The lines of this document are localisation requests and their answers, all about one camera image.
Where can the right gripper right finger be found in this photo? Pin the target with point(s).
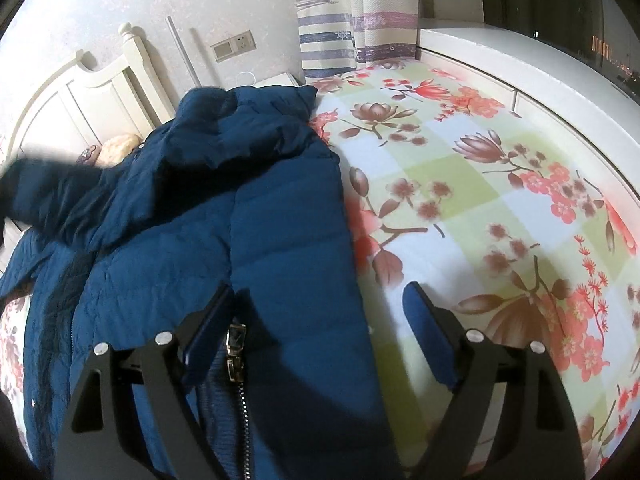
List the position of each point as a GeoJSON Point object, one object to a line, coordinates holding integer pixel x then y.
{"type": "Point", "coordinates": [509, 416]}

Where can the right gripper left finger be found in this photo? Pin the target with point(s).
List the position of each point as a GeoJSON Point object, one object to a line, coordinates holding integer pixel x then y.
{"type": "Point", "coordinates": [102, 435]}

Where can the navy blue puffer jacket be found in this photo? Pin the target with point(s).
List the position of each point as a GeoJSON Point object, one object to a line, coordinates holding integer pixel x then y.
{"type": "Point", "coordinates": [238, 190]}

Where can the floral bed quilt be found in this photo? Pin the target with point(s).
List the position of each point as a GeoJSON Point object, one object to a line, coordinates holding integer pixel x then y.
{"type": "Point", "coordinates": [520, 230]}

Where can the embroidered red blue pillow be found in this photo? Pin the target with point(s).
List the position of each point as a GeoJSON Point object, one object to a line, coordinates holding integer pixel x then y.
{"type": "Point", "coordinates": [89, 156]}

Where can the yellow pillow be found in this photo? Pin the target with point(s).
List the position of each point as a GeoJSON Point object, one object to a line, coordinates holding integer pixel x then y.
{"type": "Point", "coordinates": [116, 149]}

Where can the cream wooden headboard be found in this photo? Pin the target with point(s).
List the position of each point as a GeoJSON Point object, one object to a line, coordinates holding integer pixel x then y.
{"type": "Point", "coordinates": [75, 107]}

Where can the white window sill ledge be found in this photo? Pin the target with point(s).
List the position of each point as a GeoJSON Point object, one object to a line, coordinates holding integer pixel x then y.
{"type": "Point", "coordinates": [580, 111]}

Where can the white bedside table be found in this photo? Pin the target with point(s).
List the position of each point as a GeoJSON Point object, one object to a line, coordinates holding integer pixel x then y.
{"type": "Point", "coordinates": [282, 79]}

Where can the striped sailboat curtain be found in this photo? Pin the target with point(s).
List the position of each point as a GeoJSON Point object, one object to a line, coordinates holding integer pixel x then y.
{"type": "Point", "coordinates": [338, 36]}

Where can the wall socket switch panel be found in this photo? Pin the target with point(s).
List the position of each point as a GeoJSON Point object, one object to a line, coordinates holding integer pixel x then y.
{"type": "Point", "coordinates": [233, 46]}

